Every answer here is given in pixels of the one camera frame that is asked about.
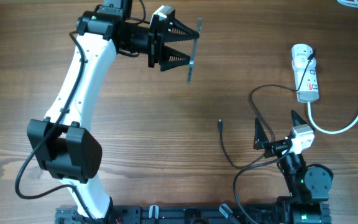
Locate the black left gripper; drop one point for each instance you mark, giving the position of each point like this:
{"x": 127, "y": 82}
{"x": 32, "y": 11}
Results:
{"x": 156, "y": 40}

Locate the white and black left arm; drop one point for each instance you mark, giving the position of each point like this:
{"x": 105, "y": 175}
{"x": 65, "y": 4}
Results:
{"x": 61, "y": 142}

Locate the white charger adapter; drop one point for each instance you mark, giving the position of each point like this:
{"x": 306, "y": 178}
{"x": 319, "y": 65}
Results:
{"x": 301, "y": 62}

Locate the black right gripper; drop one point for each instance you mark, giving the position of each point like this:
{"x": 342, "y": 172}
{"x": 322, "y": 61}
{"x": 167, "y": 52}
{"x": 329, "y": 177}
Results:
{"x": 261, "y": 142}

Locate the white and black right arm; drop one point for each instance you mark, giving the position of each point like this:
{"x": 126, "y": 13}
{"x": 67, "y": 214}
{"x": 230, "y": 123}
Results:
{"x": 308, "y": 185}

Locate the white power strip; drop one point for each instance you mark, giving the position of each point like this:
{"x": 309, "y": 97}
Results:
{"x": 306, "y": 82}

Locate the smartphone with teal screen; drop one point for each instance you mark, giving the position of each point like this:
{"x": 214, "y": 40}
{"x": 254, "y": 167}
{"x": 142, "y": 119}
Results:
{"x": 193, "y": 53}

